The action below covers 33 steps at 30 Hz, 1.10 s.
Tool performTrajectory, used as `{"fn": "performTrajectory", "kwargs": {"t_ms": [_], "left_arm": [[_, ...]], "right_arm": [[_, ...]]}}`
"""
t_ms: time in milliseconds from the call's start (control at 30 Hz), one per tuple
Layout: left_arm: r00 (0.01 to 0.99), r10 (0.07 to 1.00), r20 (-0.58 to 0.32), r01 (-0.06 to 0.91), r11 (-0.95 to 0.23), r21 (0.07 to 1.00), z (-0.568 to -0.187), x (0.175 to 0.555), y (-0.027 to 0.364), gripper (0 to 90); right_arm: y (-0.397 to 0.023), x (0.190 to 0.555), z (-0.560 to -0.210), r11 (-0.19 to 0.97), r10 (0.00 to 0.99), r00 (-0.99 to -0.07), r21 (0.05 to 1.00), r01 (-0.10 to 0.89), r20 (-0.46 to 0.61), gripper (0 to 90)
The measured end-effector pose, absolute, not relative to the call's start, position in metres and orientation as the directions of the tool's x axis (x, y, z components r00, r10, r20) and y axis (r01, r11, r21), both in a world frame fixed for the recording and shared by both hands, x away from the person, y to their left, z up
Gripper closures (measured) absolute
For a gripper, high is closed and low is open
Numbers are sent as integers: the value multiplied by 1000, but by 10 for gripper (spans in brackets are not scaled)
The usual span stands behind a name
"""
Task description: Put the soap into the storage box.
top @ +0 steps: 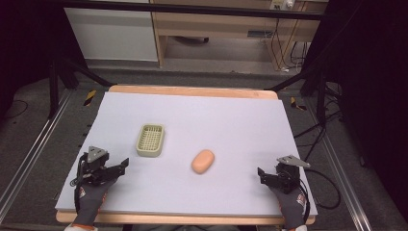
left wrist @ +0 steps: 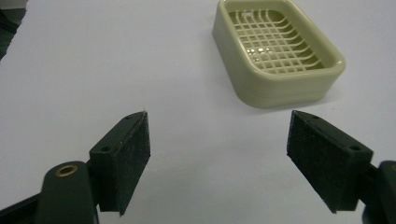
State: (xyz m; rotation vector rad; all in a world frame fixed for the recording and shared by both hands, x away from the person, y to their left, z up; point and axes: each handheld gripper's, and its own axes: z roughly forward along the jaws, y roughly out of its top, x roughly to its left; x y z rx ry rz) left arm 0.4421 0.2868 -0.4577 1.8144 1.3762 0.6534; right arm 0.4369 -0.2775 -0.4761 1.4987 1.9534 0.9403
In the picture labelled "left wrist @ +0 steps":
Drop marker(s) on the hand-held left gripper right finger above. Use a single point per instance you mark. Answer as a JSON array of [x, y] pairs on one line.
[[327, 161]]

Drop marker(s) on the pale green soap dish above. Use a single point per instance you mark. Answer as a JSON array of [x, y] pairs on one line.
[[274, 56]]

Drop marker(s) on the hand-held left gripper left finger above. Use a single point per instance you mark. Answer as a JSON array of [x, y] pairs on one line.
[[120, 161]]

